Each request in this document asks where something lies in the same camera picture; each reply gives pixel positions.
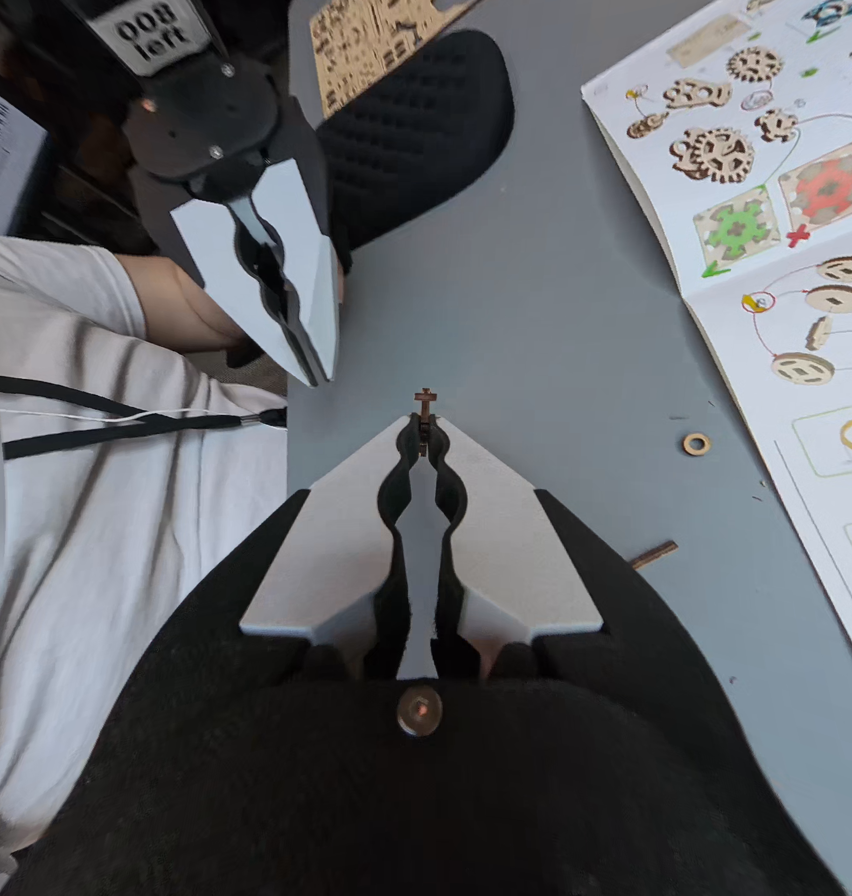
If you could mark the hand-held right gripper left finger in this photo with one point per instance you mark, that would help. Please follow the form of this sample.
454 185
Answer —
314 560

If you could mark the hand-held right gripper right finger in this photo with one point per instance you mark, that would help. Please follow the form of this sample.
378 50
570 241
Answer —
517 560

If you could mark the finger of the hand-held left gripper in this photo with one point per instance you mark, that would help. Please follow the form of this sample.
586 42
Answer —
314 266
219 259

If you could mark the small wooden axle part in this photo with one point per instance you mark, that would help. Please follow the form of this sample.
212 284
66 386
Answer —
424 406

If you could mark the person's left forearm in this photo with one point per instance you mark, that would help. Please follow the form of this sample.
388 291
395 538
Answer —
181 301

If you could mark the grey desk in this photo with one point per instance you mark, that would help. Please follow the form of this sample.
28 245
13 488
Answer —
538 315

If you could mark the wooden stick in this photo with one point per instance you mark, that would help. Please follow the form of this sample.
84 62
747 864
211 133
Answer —
653 554

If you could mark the black mesh wrist rest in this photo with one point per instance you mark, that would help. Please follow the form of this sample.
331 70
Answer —
412 140

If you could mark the laser-cut wooden sheet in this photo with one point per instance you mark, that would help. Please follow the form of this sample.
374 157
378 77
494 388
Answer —
370 49

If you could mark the person in white shirt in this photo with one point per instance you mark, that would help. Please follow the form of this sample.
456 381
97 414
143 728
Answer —
118 560

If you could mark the instruction booklet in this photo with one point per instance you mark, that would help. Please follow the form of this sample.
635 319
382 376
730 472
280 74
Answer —
783 280

